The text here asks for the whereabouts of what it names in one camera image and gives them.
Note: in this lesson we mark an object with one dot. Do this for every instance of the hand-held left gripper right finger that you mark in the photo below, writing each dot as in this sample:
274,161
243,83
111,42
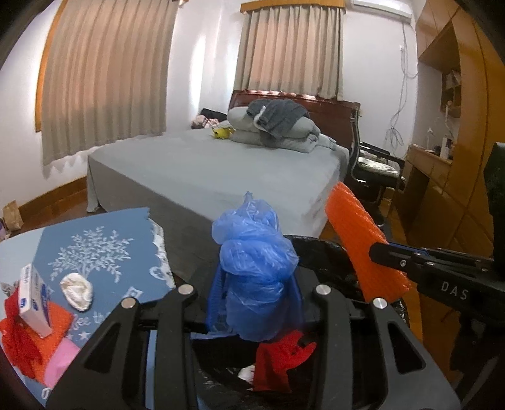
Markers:
320,315

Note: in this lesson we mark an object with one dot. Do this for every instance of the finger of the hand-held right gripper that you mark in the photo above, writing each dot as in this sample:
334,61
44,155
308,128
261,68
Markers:
394,258

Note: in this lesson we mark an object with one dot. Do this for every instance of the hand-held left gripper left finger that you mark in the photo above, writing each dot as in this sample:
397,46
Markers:
214,305

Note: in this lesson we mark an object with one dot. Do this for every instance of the blue plastic bag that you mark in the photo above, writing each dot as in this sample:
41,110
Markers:
256,268

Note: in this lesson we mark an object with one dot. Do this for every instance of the orange foam net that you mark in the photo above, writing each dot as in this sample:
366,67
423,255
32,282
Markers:
351,220
23,351

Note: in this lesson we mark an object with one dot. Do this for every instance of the bin with black liner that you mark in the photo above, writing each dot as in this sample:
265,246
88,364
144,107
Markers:
323,252

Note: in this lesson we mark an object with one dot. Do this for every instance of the red plastic bag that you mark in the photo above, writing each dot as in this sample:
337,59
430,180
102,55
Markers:
276,362

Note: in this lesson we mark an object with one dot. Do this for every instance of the black office chair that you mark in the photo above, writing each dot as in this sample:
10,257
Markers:
373,167

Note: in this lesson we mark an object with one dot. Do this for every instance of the wooden desk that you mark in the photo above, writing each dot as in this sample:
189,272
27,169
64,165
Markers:
422,161

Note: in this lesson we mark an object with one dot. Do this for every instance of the blue printed tablecloth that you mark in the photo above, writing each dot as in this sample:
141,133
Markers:
98,244

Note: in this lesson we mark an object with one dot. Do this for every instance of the bed with grey sheet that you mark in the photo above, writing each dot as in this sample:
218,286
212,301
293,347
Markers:
197,169

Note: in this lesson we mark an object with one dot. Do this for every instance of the crumpled white tissue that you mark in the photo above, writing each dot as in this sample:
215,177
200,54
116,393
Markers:
77,293

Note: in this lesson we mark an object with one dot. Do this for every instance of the folded grey quilt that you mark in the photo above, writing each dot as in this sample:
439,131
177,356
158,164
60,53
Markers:
300,144

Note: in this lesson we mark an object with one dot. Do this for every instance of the wooden cabinet unit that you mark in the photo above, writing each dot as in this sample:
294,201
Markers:
469,118

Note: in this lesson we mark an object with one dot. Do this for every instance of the pink foam sheet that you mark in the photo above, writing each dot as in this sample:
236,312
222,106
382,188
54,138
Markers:
61,364

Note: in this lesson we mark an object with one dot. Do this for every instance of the yellow plush toy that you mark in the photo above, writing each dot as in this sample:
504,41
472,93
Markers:
221,133

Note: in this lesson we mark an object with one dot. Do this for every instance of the white and blue box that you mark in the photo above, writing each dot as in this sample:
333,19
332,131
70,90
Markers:
35,303

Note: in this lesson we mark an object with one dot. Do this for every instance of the dark grey blanket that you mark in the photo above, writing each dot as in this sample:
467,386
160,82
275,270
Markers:
280,114

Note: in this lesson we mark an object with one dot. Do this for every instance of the pink cloth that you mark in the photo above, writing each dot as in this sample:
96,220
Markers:
201,121

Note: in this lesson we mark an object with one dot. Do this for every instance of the black bag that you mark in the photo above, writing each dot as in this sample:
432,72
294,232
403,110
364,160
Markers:
213,113

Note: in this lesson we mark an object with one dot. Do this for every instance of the grey crumpled wrapper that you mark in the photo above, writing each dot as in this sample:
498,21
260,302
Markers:
7,289

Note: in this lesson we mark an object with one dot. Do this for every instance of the brown paper bag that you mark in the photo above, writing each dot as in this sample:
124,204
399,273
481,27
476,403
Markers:
12,217

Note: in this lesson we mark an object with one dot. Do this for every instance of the narrow beige curtain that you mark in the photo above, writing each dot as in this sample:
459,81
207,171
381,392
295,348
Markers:
288,47

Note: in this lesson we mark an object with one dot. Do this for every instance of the white air conditioner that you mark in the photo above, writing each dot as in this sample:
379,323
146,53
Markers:
382,7

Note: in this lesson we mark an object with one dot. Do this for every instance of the wide beige curtain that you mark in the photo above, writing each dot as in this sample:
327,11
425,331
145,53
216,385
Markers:
106,71

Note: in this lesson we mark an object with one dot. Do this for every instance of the wooden curtain pelmet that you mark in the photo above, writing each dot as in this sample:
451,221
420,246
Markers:
256,6

